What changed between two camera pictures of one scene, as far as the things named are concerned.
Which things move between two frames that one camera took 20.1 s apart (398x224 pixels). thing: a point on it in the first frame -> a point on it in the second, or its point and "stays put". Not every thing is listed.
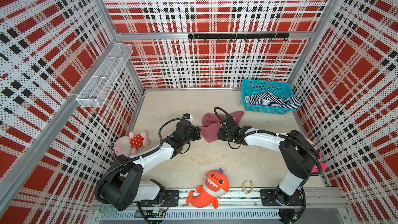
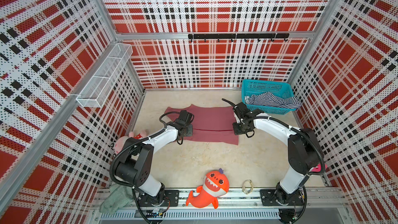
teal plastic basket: (282, 87) stays put
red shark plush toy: (216, 184) stays put
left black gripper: (196, 130) -> (189, 131)
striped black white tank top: (269, 98) stays put
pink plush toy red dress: (128, 145) stays put
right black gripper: (220, 132) -> (237, 131)
